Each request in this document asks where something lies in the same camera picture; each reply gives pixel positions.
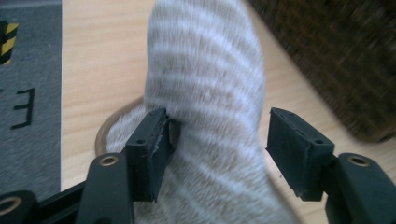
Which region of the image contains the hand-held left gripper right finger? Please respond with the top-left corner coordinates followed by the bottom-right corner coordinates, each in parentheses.
top-left (265, 106), bottom-right (335, 202)

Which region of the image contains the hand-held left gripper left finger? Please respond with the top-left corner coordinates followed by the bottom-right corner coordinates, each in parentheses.
top-left (124, 107), bottom-right (176, 203)

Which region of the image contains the grey striped towel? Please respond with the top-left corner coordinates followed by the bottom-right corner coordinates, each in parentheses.
top-left (94, 0), bottom-right (300, 224)

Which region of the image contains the brown woven basket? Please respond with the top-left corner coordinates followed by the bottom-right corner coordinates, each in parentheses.
top-left (248, 0), bottom-right (396, 144)

